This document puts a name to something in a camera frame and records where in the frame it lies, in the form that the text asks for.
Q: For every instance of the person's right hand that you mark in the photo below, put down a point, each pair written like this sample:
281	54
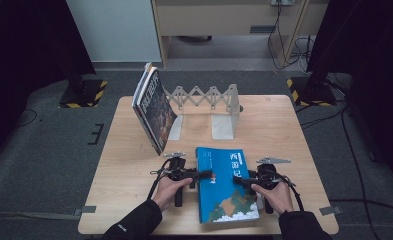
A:
279	198

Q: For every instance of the grey expandable bookend rack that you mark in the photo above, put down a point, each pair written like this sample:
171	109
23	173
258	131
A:
222	126

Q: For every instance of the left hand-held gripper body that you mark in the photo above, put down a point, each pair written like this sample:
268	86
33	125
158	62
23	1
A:
179	173

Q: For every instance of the beige wooden desk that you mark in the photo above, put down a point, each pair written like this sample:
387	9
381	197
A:
217	18

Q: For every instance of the person's left hand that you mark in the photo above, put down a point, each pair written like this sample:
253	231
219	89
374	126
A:
169	193

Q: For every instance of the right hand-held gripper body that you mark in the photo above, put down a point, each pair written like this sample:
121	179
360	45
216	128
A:
267	176

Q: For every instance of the white cabinet panel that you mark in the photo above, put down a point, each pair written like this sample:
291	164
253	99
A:
117	30

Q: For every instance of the white power strip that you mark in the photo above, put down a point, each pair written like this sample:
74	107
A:
283	2

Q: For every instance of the grey tape strip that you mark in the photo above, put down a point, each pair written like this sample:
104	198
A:
85	210
330	210

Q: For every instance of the dark lava cover book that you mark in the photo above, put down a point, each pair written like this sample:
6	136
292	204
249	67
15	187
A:
157	113

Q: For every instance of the thick blue book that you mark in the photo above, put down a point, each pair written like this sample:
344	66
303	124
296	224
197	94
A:
224	186

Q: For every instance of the yellow-black striped stand base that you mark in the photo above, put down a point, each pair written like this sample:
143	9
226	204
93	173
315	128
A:
314	95
84	95

